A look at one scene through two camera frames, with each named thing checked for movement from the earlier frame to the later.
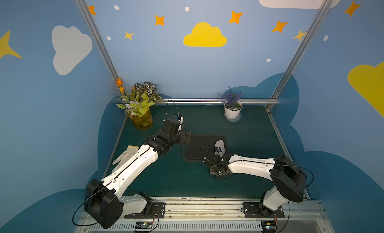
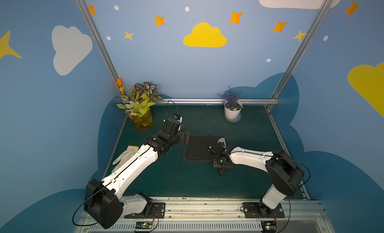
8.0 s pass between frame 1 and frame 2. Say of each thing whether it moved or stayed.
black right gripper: moved
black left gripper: stayed
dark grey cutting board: stayed
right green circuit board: stayed
